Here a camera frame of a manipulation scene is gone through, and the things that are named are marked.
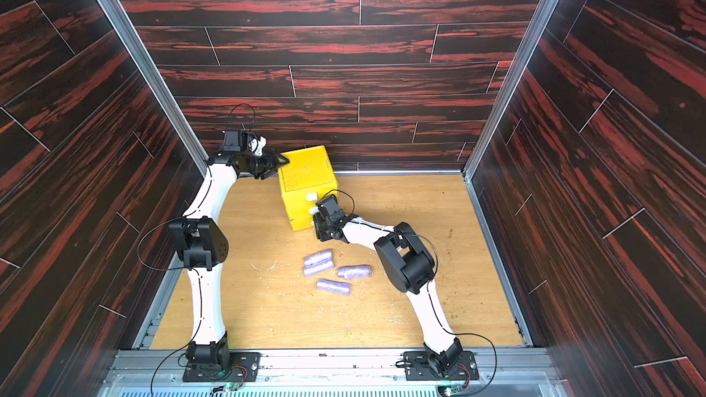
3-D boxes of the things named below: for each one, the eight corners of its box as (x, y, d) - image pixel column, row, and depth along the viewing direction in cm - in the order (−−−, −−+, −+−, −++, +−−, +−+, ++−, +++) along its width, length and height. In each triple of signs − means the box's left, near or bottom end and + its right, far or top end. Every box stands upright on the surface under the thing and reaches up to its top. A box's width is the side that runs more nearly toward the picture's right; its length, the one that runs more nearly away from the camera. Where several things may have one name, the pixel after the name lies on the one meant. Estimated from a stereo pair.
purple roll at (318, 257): (304, 267, 94) (303, 264, 92) (302, 260, 96) (301, 257, 94) (334, 258, 96) (333, 255, 95) (331, 252, 98) (331, 248, 96)
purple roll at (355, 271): (337, 279, 91) (337, 276, 89) (338, 268, 94) (338, 265, 92) (371, 279, 91) (372, 276, 89) (371, 268, 94) (371, 265, 92)
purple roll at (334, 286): (316, 289, 89) (315, 286, 88) (319, 279, 92) (318, 276, 90) (350, 296, 88) (350, 293, 86) (352, 285, 90) (352, 282, 88)
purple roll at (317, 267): (304, 277, 92) (303, 274, 90) (303, 269, 94) (302, 266, 92) (334, 269, 94) (334, 266, 92) (332, 261, 96) (331, 258, 94)
